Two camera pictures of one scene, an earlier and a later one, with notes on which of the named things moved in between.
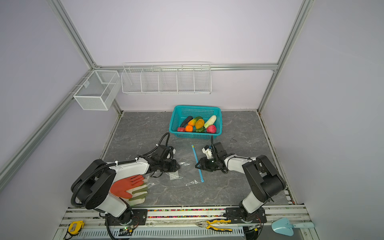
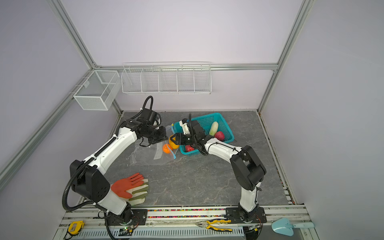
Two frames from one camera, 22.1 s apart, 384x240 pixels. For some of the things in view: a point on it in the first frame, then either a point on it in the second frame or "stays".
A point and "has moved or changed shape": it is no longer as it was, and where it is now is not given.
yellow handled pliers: x=207 y=224 stays
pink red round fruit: x=211 y=129 -> x=220 y=136
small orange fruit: x=189 y=128 has moved or changed shape
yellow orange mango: x=199 y=123 has moved or changed shape
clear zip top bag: x=188 y=175 -> x=153 y=154
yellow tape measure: x=75 y=227 stays
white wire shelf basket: x=184 y=79 stays
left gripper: x=174 y=167 -> x=163 y=136
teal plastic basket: x=196 y=122 -> x=205 y=122
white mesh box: x=96 y=92 stays
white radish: x=210 y=121 -> x=214 y=127
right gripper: x=204 y=164 -> x=180 y=137
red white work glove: x=132 y=190 stays
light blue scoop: x=282 y=226 stays
